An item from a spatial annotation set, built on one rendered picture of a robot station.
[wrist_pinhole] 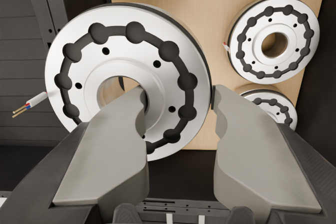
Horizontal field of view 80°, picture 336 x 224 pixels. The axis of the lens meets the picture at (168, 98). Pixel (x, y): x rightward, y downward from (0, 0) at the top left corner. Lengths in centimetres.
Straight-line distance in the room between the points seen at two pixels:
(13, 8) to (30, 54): 6
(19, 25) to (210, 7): 27
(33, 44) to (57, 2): 16
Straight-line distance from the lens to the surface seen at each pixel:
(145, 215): 52
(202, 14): 29
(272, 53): 29
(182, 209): 32
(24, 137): 47
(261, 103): 30
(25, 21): 37
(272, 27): 27
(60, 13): 22
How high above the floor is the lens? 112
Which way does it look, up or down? 64 degrees down
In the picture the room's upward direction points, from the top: 168 degrees counter-clockwise
